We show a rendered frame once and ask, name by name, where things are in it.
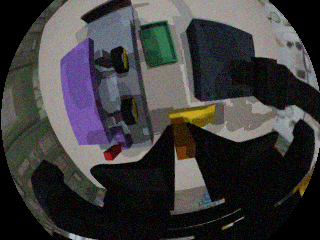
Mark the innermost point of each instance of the grey ramp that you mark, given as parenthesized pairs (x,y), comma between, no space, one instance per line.
(111,25)

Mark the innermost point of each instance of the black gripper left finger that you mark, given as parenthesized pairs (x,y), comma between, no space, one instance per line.
(153,172)

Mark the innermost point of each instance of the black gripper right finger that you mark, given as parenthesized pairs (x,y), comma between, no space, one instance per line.
(220,160)

